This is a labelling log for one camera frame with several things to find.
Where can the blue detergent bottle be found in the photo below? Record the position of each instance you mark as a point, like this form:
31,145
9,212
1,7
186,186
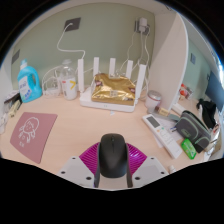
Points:
28,85

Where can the grey wall socket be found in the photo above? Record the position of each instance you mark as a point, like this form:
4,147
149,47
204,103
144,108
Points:
73,24

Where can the clear plastic bottle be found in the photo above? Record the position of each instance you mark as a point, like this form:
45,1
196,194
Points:
69,83

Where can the pink cartoon-print mouse pad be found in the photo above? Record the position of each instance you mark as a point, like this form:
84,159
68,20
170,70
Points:
33,133

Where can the green small packet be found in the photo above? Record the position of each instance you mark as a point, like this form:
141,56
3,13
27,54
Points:
188,148

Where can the small yellow box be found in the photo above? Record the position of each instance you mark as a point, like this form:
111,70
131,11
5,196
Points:
15,108

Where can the white remote control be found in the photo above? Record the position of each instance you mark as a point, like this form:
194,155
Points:
163,135

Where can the white router with antennas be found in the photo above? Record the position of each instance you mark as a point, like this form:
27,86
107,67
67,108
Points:
100,104

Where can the small white jar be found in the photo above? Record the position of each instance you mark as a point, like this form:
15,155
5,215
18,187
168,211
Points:
153,99

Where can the white wall charger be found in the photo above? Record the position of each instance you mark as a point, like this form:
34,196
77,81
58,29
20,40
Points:
142,25

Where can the gold foil bag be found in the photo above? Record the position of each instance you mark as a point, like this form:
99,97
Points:
113,89

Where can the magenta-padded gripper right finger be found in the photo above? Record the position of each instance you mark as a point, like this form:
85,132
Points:
150,168

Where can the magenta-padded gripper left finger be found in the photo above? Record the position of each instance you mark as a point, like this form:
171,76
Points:
75,168

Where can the white shelf unit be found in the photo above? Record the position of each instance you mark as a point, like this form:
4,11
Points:
170,66

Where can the grey pouch with green trim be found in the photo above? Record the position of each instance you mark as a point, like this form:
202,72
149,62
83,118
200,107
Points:
193,130

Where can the black monitor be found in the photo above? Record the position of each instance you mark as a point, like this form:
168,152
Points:
215,91

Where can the black bag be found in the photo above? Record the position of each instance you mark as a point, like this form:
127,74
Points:
207,111

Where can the small grey wall plate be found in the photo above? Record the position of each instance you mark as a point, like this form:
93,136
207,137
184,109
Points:
193,58

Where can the black computer mouse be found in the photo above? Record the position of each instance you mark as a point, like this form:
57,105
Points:
113,155

